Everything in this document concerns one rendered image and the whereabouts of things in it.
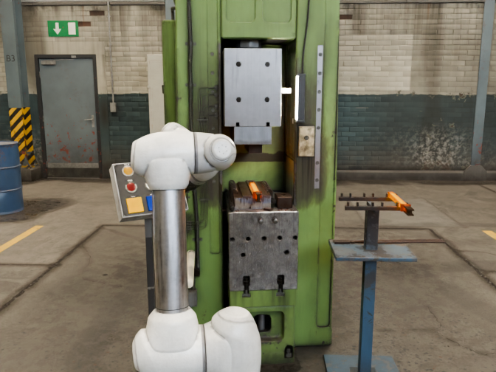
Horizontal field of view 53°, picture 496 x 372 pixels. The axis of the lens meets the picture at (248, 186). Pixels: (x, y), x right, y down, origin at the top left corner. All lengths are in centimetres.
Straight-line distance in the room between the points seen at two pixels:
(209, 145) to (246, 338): 59
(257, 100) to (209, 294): 117
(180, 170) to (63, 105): 784
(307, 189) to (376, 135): 596
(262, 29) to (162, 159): 145
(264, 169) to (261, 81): 73
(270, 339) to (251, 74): 148
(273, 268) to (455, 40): 691
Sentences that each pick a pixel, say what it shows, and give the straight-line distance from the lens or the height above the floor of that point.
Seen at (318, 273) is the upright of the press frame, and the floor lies 47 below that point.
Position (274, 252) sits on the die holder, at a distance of 272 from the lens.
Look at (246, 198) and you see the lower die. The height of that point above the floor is 98.
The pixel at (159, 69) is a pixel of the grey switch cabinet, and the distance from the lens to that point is 809.
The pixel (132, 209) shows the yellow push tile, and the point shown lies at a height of 99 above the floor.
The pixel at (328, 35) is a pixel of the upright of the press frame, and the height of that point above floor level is 185.
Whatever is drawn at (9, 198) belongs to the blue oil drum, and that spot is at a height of 20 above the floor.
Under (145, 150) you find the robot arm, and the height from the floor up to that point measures 138.
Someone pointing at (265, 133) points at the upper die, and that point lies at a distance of 264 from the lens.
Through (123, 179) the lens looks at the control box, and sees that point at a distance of 249.
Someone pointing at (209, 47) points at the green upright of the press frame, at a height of 178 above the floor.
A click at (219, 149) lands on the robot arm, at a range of 147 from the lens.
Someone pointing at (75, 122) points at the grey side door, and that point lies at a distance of 922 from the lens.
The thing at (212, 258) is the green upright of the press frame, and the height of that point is 59.
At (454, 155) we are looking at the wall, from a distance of 918.
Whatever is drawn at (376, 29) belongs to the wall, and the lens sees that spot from 877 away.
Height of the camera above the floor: 156
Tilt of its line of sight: 11 degrees down
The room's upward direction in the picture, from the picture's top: straight up
